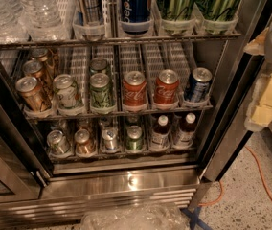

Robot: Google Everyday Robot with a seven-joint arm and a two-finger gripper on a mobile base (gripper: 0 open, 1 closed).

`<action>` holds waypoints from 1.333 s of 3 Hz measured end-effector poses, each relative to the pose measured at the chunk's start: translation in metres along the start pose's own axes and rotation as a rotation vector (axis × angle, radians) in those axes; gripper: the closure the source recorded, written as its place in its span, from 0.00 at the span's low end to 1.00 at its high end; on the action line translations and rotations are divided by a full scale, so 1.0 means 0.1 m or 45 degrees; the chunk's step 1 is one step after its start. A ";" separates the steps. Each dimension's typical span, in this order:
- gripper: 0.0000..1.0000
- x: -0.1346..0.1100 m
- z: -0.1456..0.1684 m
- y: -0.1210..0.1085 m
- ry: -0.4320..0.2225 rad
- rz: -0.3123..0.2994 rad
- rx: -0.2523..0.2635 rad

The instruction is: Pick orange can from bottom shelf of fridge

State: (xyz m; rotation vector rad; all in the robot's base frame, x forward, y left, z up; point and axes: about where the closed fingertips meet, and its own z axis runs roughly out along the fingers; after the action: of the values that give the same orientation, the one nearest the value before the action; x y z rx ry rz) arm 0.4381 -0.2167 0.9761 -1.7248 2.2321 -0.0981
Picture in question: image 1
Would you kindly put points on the slim silver plaid can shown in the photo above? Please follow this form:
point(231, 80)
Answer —
point(91, 12)

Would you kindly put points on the orange can bottom shelf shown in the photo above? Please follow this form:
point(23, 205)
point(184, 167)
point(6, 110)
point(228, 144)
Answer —
point(84, 143)

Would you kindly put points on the gold can row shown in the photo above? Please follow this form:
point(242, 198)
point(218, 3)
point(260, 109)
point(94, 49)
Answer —
point(36, 69)
point(48, 57)

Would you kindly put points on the gold can back row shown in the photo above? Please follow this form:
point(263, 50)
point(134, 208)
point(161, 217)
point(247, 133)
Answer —
point(48, 57)

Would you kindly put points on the green can behind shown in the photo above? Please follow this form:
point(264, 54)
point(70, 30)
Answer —
point(99, 65)

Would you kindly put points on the green can shelf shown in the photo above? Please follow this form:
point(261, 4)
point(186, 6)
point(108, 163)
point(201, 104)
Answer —
point(175, 10)
point(134, 140)

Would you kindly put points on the white green can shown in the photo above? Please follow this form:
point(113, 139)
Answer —
point(67, 92)

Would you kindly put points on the silver blue can bottom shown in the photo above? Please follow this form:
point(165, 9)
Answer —
point(110, 138)

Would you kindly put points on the red coca-cola can left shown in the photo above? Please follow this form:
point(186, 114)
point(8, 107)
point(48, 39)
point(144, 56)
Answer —
point(134, 88)

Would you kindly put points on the brown bottle white cap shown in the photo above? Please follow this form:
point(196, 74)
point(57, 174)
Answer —
point(159, 140)
point(185, 130)

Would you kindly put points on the blue floor tape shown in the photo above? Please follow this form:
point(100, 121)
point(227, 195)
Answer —
point(195, 220)

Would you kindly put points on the clear plastic wrap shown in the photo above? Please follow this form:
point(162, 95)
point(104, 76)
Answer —
point(147, 216)

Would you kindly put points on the fridge glass door left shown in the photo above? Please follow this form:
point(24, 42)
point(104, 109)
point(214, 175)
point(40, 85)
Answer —
point(16, 181)

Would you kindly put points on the green can top shelf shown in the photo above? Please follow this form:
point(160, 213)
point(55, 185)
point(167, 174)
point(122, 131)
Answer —
point(175, 10)

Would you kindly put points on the green can front middle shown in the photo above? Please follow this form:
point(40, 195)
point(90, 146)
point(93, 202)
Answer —
point(101, 94)

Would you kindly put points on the green can bottom shelf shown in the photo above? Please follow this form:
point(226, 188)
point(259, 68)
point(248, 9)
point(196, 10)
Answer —
point(134, 140)

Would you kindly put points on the brown bottle white cap right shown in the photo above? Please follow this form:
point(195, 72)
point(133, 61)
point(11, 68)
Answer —
point(185, 130)

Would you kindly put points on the red coca-cola can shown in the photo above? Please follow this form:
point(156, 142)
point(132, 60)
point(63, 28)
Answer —
point(165, 87)
point(134, 88)

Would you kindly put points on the fridge door right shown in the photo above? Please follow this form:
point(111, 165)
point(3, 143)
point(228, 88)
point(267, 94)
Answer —
point(232, 91)

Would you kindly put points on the brown bottle white cap left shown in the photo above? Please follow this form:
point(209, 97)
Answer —
point(159, 140)

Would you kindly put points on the gold can middle row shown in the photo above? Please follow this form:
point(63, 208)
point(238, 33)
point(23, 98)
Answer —
point(36, 69)

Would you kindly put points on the green can top right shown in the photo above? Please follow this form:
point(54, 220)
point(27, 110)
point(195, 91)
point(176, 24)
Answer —
point(218, 10)

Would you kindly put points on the red coca-cola can right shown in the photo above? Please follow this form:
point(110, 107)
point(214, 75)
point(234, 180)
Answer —
point(165, 87)

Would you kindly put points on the silver can bottom left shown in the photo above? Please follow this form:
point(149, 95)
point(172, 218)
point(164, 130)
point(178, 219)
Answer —
point(57, 142)

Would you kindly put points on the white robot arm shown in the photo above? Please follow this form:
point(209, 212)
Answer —
point(259, 111)

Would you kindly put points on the blue can middle shelf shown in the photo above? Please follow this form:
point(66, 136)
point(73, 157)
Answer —
point(198, 85)

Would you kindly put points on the gold can front left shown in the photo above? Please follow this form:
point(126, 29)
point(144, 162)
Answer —
point(32, 92)

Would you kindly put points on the blue pepsi can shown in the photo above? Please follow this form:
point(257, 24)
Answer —
point(135, 16)

